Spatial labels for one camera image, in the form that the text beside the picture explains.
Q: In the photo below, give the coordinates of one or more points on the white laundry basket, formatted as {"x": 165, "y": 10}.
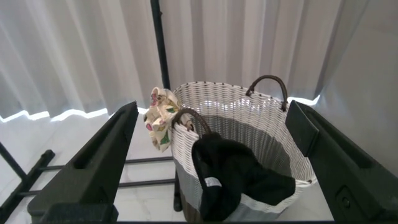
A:
{"x": 236, "y": 105}

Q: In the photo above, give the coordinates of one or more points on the black garment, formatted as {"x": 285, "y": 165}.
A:
{"x": 236, "y": 174}

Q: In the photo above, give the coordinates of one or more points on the cream printed garment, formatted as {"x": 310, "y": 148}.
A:
{"x": 161, "y": 121}

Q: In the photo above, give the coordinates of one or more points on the white curtain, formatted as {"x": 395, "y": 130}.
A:
{"x": 77, "y": 56}

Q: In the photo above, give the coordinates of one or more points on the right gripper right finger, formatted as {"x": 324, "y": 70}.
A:
{"x": 342, "y": 168}

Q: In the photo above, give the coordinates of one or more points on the black clothes rack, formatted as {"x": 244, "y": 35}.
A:
{"x": 160, "y": 46}

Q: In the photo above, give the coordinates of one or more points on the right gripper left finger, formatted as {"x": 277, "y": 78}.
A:
{"x": 84, "y": 174}

